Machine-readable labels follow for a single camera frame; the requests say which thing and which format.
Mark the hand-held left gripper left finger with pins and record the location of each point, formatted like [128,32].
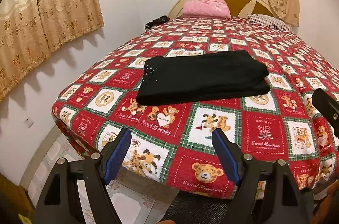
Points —
[117,157]

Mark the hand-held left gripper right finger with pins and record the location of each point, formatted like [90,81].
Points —
[226,157]

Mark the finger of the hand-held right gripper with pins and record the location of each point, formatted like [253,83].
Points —
[327,107]

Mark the black pants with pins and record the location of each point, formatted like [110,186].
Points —
[201,75]

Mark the red printed bear blanket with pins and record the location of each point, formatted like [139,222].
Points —
[264,134]

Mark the person's dark clothing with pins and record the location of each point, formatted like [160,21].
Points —
[201,209]

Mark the striped pillow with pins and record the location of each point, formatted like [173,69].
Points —
[270,21]

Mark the wooden furniture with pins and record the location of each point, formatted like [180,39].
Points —
[13,202]

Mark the cream round headboard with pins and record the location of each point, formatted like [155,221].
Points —
[233,2]

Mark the pink pillow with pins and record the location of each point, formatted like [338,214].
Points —
[206,9]

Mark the wide beige floral curtain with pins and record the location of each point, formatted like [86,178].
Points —
[53,1]

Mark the white wall socket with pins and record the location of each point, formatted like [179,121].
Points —
[28,122]

